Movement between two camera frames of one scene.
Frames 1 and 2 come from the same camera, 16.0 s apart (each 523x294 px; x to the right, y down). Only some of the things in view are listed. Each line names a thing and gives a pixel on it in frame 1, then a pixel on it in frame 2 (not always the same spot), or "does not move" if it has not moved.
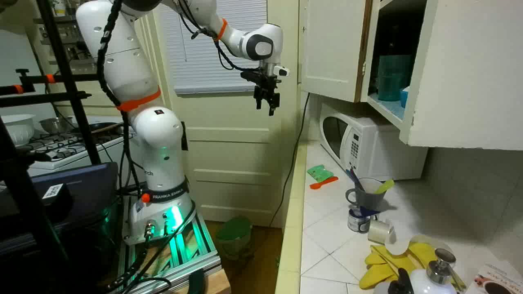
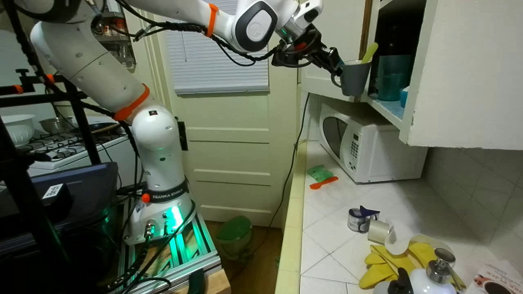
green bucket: [236, 238] does not move
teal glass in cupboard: [393, 75] does not move
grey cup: [368, 201] -> [354, 78]
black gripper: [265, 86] -> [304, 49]
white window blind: [200, 62] does not move
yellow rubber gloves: [381, 266] does not move
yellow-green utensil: [386, 186] -> [370, 54]
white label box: [501, 271] does not move
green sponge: [319, 171] does not move
